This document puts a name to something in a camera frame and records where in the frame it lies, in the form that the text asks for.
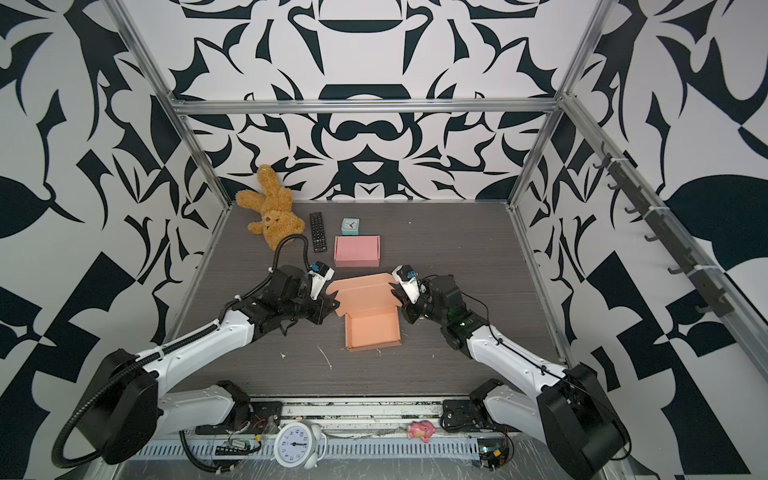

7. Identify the green circuit board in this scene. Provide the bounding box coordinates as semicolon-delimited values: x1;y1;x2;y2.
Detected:
474;434;515;471
215;436;262;457

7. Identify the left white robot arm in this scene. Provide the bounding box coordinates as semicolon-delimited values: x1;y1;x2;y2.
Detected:
51;262;339;469

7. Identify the small teal alarm clock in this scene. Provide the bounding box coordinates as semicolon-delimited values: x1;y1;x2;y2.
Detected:
341;217;360;236

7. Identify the black wall hook rail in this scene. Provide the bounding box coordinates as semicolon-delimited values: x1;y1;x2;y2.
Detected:
596;153;743;318

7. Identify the orange cardboard box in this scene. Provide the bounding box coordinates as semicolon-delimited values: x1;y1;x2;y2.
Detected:
327;273;402;351

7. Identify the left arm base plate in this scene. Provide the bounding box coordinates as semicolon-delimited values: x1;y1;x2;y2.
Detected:
194;401;283;435

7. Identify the small pink toy figure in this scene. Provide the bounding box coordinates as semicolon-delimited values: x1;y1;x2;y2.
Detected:
407;421;436;444

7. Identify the left green circuit board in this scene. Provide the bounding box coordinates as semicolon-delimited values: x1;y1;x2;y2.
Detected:
215;436;262;457

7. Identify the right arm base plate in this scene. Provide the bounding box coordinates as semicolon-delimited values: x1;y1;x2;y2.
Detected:
439;398;513;433

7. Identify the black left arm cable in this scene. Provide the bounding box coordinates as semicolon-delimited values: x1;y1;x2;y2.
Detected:
178;437;241;474

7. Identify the black remote control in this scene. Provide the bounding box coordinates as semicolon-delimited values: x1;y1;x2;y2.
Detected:
309;212;328;253

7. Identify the white round alarm clock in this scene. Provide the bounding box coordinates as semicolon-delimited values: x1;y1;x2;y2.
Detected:
273;421;329;469

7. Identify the pink cardboard box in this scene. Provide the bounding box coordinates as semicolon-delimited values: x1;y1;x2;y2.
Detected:
334;236;381;268

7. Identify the brown plush bunny toy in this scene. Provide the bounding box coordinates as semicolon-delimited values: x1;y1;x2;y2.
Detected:
235;164;306;251

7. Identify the white slotted cable duct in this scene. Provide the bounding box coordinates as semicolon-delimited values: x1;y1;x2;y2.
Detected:
130;437;493;462

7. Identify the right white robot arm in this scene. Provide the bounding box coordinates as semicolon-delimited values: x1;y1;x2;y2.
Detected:
391;265;632;479

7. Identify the right green circuit board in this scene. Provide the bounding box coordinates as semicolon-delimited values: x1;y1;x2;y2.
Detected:
474;434;515;471

